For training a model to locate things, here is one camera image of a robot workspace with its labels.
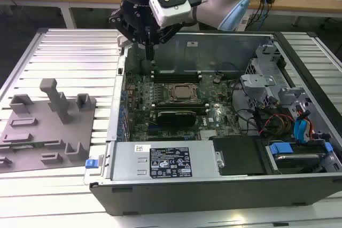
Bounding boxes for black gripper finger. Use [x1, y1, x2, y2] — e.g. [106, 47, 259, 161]
[108, 9, 151, 60]
[150, 23, 185, 61]

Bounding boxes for black RAM slot bank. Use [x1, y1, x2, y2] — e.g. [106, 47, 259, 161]
[151, 101, 211, 115]
[151, 64, 203, 84]

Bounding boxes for white case latch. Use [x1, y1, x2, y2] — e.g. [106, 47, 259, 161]
[116, 34, 132, 49]

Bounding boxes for CPU socket with CPU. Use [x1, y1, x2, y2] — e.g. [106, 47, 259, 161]
[167, 83, 200, 100]

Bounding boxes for green motherboard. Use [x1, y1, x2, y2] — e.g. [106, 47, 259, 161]
[121, 72, 241, 142]

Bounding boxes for black graphics card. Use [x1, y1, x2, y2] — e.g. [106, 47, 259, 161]
[156, 109, 197, 127]

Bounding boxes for grey metal drive cage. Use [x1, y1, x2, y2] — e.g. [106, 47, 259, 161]
[239, 43, 313, 122]

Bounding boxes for silver chipset heatsink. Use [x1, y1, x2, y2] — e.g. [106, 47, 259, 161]
[199, 129, 217, 140]

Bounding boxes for grey parts rack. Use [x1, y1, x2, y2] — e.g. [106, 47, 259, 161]
[0, 78, 97, 173]

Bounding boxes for silver power supply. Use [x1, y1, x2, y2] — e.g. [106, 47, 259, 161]
[103, 140, 224, 183]

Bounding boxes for black flat drive cover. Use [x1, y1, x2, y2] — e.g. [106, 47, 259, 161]
[208, 136, 268, 177]

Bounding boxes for hard disk in blue carrier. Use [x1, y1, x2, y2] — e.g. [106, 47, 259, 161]
[263, 142, 333, 175]

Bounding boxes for black PC case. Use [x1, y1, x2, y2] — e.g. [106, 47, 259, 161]
[84, 30, 342, 217]

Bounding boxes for red yellow wire bundle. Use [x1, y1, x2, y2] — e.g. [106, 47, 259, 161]
[260, 114, 293, 135]

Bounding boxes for blue flat wire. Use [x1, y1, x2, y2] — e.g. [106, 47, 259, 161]
[293, 106, 312, 146]

